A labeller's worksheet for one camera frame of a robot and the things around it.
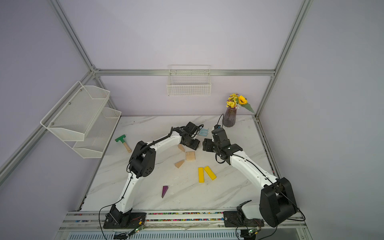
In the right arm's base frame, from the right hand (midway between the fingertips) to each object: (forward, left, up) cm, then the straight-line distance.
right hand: (209, 145), depth 86 cm
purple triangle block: (-22, +26, -12) cm, 36 cm away
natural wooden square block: (+1, +12, -13) cm, 18 cm away
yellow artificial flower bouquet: (+26, -18, +12) cm, 33 cm away
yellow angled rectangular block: (-11, 0, -14) cm, 18 cm away
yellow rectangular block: (-13, +5, -13) cm, 19 cm away
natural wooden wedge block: (-5, +19, -13) cm, 24 cm away
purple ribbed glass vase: (+30, -17, -7) cm, 36 cm away
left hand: (+8, +10, -11) cm, 17 cm away
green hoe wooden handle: (+14, +60, -11) cm, 63 cm away
